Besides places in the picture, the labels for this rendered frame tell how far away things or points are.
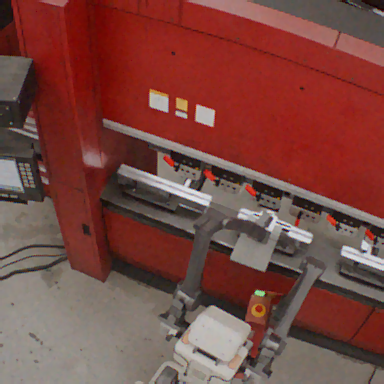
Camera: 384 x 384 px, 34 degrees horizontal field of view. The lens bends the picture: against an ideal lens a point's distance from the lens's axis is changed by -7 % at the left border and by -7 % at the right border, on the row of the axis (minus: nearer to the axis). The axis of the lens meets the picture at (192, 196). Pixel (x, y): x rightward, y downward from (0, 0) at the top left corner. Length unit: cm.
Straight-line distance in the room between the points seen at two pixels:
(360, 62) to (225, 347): 123
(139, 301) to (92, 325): 35
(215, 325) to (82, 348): 160
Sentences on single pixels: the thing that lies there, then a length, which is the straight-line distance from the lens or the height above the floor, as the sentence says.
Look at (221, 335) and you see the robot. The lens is 260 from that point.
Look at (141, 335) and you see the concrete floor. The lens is 406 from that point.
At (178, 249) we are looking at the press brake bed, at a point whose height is 64.
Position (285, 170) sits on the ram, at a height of 149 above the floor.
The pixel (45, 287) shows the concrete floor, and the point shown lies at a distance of 425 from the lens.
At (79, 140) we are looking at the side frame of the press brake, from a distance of 295.
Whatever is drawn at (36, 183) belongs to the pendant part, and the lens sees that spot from 294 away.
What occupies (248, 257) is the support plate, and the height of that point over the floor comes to 100.
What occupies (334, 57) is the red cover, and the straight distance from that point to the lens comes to 228.
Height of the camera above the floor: 380
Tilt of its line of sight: 57 degrees down
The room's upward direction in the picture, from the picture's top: 4 degrees clockwise
